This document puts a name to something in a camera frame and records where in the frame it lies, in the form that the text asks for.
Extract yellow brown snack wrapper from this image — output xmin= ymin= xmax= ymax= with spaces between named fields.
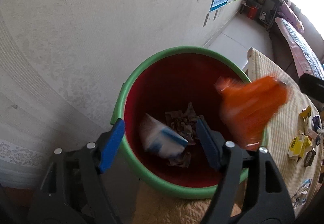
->
xmin=299 ymin=105 xmax=311 ymax=123

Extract blue foil snack wrapper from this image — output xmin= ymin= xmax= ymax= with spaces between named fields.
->
xmin=312 ymin=116 xmax=323 ymax=137

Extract white pink paper scrap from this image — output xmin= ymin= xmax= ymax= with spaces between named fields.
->
xmin=306 ymin=129 xmax=318 ymax=140

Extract light blue foil bag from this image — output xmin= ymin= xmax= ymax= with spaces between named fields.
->
xmin=291 ymin=178 xmax=312 ymax=209

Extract yellow paper packet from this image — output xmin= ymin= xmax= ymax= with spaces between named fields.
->
xmin=287 ymin=131 xmax=313 ymax=164

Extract orange plastic bag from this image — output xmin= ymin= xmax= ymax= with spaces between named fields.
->
xmin=214 ymin=76 xmax=289 ymax=151

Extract printed paper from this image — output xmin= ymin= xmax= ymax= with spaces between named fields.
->
xmin=165 ymin=102 xmax=201 ymax=168

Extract white blue box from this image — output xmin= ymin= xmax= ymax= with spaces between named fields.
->
xmin=139 ymin=114 xmax=188 ymax=158

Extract brown dark snack packet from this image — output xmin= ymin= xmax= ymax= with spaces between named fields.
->
xmin=304 ymin=147 xmax=316 ymax=167

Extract green red trash bin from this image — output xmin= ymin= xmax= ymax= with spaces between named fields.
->
xmin=112 ymin=46 xmax=249 ymax=199

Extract bed with plaid quilt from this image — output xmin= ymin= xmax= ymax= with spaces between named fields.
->
xmin=275 ymin=17 xmax=323 ymax=79

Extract beige checkered table cloth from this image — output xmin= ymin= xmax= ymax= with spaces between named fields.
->
xmin=247 ymin=47 xmax=323 ymax=216

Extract orange plush towel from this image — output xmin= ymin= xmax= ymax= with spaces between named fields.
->
xmin=132 ymin=183 xmax=244 ymax=224

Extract purple pillow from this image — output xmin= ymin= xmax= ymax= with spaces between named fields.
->
xmin=280 ymin=1 xmax=304 ymax=34

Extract red container on floor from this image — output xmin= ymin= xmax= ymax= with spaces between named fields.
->
xmin=247 ymin=7 xmax=258 ymax=20

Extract dark metal shelf table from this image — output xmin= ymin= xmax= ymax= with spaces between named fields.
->
xmin=239 ymin=0 xmax=282 ymax=31

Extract white wall socket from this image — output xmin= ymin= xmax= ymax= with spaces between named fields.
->
xmin=213 ymin=10 xmax=218 ymax=21

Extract white wall switch plate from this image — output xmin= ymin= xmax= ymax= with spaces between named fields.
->
xmin=203 ymin=13 xmax=209 ymax=27

